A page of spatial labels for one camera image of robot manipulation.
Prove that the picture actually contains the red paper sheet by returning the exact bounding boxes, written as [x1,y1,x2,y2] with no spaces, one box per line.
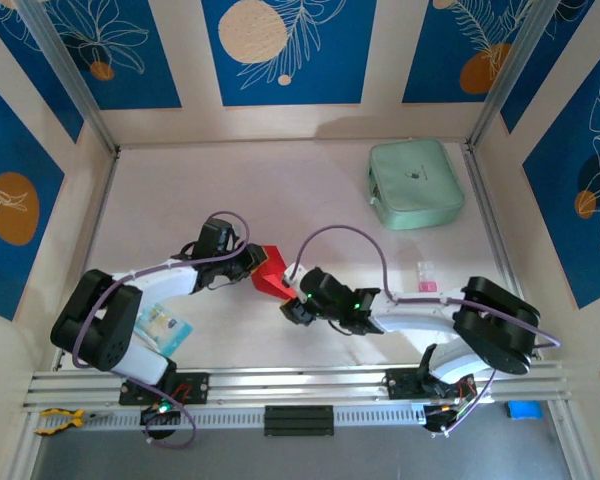
[251,243,300,305]

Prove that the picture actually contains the blue wet wipes packet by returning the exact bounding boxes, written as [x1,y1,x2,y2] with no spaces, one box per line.
[133,303,195,358]

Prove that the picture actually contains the black ribbed block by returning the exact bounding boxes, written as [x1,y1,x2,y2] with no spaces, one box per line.
[263,405,335,438]

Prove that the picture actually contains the mint green zip pouch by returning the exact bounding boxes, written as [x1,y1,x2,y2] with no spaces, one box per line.
[367,138,467,231]

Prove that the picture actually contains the black controller board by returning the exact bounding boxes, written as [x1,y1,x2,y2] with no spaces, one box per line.
[139,403,182,427]
[422,403,464,435]

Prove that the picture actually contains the blue block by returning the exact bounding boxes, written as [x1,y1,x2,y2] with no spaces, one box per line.
[504,399,545,422]

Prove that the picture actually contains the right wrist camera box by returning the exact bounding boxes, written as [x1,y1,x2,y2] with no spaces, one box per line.
[282,262,309,289]

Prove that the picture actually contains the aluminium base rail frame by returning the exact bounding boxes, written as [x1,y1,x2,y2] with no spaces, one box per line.
[22,359,574,416]

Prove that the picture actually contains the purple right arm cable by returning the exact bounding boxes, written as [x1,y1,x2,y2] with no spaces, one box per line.
[297,224,564,439]

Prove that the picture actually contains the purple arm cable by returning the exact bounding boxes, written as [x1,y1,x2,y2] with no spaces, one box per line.
[297,224,564,439]
[72,209,252,450]

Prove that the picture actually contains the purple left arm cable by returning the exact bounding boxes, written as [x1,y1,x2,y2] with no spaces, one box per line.
[72,209,252,450]

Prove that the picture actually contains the aluminium side rail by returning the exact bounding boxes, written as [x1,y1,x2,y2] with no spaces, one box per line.
[462,143,540,360]
[53,149,122,372]

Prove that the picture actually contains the grey slotted cable duct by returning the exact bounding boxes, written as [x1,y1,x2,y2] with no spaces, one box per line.
[34,402,431,435]

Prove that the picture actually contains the aluminium corner post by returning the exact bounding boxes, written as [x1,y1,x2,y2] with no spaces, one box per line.
[17,0,121,154]
[467,0,561,149]

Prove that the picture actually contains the yellow handled pliers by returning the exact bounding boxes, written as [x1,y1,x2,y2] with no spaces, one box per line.
[33,407,114,436]

